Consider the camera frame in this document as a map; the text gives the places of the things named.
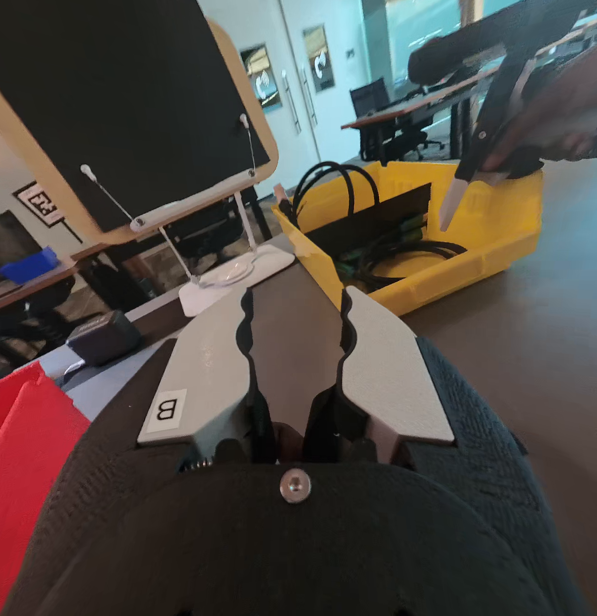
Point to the black office chair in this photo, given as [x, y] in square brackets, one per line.
[370, 101]

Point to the black board with tan frame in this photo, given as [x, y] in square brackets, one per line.
[110, 96]

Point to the yellow plastic bin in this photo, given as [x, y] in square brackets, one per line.
[495, 250]

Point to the white tablet stand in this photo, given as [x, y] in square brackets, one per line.
[274, 260]

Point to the dark grey power cube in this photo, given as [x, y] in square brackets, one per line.
[103, 337]

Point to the black bin divider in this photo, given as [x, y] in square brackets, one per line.
[375, 211]

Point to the black and white marker sign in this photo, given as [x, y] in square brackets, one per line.
[38, 204]

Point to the blue plastic bin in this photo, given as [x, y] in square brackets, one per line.
[29, 267]

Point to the person's right hand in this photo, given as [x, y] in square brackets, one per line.
[568, 120]

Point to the wooden office desk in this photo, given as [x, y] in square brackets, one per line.
[399, 113]

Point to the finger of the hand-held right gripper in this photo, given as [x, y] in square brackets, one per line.
[454, 202]
[495, 177]

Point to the red plastic bin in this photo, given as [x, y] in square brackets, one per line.
[29, 457]

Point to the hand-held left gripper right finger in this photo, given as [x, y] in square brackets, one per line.
[394, 385]

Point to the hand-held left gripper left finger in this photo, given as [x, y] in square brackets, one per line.
[202, 375]

